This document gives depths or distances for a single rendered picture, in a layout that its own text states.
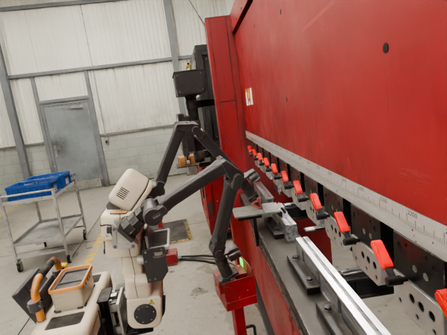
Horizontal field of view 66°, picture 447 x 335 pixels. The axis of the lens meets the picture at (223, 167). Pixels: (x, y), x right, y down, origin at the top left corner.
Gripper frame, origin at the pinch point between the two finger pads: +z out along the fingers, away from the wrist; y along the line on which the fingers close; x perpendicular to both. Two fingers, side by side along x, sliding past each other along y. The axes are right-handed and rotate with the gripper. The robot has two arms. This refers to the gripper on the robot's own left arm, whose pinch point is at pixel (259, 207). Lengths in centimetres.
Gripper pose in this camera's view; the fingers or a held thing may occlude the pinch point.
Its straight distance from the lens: 206.2
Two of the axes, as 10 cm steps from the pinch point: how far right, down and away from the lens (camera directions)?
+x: -8.2, 5.7, 0.3
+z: 5.7, 8.0, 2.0
